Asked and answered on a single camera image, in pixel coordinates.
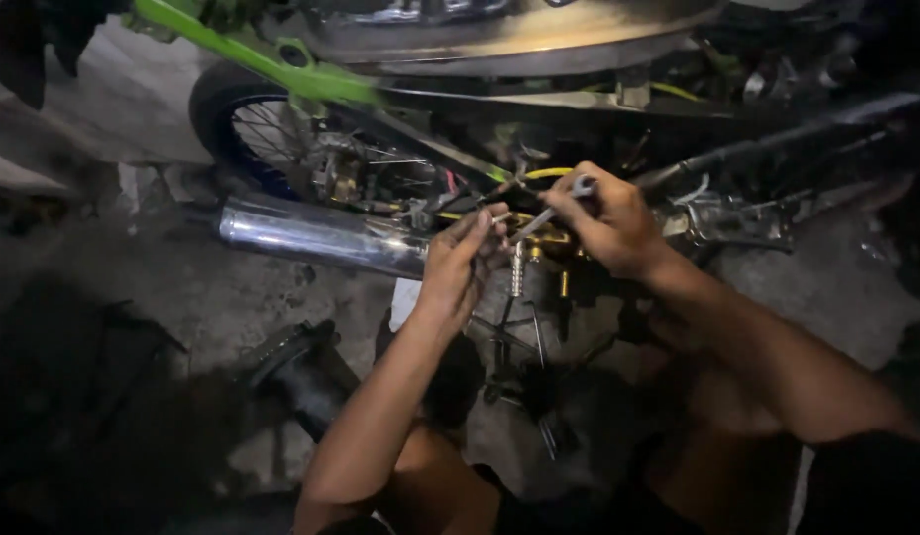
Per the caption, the gold brake caliper bracket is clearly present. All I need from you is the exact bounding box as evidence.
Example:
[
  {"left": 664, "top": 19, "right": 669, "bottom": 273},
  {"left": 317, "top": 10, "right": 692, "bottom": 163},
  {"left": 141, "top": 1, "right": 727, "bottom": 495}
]
[{"left": 523, "top": 223, "right": 591, "bottom": 265}]

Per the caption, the green motorcycle frame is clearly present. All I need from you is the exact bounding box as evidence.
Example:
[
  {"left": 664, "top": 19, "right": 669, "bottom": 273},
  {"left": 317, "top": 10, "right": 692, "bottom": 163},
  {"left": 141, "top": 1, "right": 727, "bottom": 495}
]
[{"left": 129, "top": 0, "right": 382, "bottom": 107}]

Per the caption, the spoked motorcycle wheel blue rim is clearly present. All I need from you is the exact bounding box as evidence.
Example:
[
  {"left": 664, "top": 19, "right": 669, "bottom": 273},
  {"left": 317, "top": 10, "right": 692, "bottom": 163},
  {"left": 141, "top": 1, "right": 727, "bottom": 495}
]
[{"left": 188, "top": 61, "right": 334, "bottom": 202}]

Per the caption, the person's left hand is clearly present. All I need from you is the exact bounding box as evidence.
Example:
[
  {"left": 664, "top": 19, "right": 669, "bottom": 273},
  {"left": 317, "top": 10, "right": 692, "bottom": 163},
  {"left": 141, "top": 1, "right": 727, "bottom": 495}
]
[{"left": 414, "top": 202, "right": 514, "bottom": 322}]

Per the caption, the chrome exhaust pipe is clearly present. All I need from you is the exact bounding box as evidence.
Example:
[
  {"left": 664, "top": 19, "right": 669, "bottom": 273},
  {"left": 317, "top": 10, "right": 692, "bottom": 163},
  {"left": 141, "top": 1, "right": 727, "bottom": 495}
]
[{"left": 219, "top": 195, "right": 431, "bottom": 281}]

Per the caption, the pile of tools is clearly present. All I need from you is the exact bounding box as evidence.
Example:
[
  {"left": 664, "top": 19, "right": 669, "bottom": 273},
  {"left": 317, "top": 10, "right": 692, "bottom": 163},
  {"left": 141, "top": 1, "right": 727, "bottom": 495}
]
[{"left": 467, "top": 297, "right": 624, "bottom": 462}]

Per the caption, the person's right hand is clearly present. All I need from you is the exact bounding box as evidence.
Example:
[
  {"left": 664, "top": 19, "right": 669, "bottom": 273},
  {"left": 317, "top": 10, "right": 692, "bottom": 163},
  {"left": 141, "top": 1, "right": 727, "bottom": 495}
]
[{"left": 538, "top": 161, "right": 680, "bottom": 282}]

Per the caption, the silver combination wrench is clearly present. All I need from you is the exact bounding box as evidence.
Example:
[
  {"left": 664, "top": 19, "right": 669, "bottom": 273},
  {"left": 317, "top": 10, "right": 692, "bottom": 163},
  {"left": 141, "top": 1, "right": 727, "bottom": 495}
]
[{"left": 509, "top": 175, "right": 597, "bottom": 245}]

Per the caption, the black swingarm tube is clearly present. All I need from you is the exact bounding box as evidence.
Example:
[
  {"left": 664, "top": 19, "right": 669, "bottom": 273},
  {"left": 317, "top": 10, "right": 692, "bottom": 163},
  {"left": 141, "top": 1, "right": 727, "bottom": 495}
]
[{"left": 631, "top": 89, "right": 920, "bottom": 196}]

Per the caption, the black shock absorber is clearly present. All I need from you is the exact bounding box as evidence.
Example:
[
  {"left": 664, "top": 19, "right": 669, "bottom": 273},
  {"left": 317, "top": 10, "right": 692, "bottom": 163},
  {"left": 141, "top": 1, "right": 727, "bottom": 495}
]
[{"left": 244, "top": 320, "right": 364, "bottom": 443}]

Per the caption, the chrome engine bracket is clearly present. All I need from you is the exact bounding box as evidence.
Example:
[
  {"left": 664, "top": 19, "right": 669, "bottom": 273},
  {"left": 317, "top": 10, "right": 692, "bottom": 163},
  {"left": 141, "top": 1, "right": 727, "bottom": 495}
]
[{"left": 656, "top": 189, "right": 799, "bottom": 254}]

